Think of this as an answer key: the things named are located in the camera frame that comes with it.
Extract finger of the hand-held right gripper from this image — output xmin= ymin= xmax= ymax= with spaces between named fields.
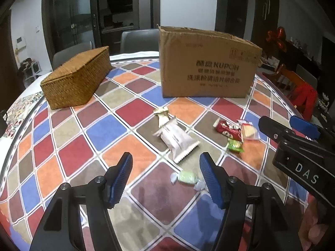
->
xmin=259 ymin=116 xmax=297 ymax=147
xmin=289 ymin=115 xmax=335 ymax=149

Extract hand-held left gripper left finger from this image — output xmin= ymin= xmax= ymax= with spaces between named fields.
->
xmin=31 ymin=152 xmax=133 ymax=251

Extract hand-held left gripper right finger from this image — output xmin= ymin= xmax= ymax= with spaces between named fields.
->
xmin=199 ymin=152 xmax=301 ymax=251

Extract light green candy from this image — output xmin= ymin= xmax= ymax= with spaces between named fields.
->
xmin=171 ymin=171 xmax=206 ymax=191

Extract clear red-trimmed snack packet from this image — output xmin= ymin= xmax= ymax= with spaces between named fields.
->
xmin=237 ymin=119 xmax=259 ymax=140

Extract small gold snack packet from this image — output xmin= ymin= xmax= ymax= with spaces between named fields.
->
xmin=154 ymin=108 xmax=170 ymax=130

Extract brown cardboard box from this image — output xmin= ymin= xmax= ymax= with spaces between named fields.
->
xmin=157 ymin=25 xmax=263 ymax=99

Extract person's right hand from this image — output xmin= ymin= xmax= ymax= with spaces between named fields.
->
xmin=307 ymin=201 xmax=335 ymax=250

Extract red garment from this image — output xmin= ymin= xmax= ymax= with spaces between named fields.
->
xmin=290 ymin=81 xmax=318 ymax=119

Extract small green snack packet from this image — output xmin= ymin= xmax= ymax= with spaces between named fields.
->
xmin=227 ymin=138 xmax=244 ymax=153

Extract dark red snack packet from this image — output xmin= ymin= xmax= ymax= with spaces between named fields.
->
xmin=215 ymin=119 xmax=242 ymax=140

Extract wooden chair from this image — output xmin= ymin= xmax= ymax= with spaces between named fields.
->
xmin=275 ymin=64 xmax=318 ymax=118

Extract long white snack packet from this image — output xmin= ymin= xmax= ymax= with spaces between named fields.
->
xmin=153 ymin=118 xmax=201 ymax=164

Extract grey dining chair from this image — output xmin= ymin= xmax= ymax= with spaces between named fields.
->
xmin=296 ymin=64 xmax=318 ymax=89
xmin=120 ymin=29 xmax=160 ymax=53
xmin=52 ymin=41 xmax=95 ymax=70

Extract dark sideboard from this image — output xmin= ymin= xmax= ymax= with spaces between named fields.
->
xmin=285 ymin=39 xmax=325 ymax=71

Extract red foil balloons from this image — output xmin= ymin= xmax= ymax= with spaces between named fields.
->
xmin=266 ymin=27 xmax=287 ymax=53

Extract woven wicker basket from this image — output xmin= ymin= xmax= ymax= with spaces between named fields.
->
xmin=40 ymin=46 xmax=111 ymax=110

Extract patterned placemat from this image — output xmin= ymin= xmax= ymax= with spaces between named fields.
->
xmin=4 ymin=91 xmax=45 ymax=139

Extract white storage rack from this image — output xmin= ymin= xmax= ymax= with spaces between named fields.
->
xmin=19 ymin=59 xmax=42 ymax=88

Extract glass sliding door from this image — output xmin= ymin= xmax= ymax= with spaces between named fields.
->
xmin=42 ymin=0 xmax=101 ymax=68

